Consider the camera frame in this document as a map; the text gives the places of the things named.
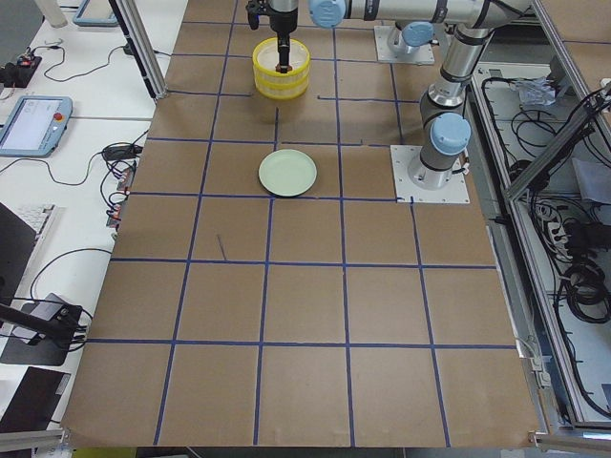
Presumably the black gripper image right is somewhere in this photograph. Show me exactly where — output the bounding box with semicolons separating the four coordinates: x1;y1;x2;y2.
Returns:
245;0;299;66

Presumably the yellow steamer layer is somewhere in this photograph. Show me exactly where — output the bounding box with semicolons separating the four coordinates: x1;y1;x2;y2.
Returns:
255;77;309;100
251;36;312;85

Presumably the dark red bun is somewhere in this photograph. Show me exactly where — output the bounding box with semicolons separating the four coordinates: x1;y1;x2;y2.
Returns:
275;65;292;74

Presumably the metal base plate arm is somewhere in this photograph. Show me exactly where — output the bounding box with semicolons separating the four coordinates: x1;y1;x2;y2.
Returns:
390;145;470;204
374;21;434;66

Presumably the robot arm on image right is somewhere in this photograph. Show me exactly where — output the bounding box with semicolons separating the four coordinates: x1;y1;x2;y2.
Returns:
308;0;531;191

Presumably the white steamer liner cloth upper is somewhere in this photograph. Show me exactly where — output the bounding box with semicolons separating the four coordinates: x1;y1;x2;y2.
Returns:
253;38;309;72

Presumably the light green plate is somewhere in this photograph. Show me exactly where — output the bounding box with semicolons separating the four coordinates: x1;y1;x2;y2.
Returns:
258;149;318;198

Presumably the black power brick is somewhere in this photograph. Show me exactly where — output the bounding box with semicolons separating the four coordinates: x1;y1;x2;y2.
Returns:
102;144;142;161

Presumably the teach pendant tablet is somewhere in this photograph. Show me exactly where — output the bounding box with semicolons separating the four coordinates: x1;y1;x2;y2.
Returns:
1;95;73;158

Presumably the crumpled white paper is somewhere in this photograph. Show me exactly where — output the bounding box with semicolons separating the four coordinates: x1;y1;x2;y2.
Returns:
511;77;556;106

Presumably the white keyboard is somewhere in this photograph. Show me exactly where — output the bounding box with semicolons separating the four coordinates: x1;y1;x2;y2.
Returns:
15;203;57;240

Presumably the aluminium frame post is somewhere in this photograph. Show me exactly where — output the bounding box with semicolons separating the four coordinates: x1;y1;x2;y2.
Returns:
109;0;168;101

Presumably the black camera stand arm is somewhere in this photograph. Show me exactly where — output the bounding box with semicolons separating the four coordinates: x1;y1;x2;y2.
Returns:
1;299;83;344

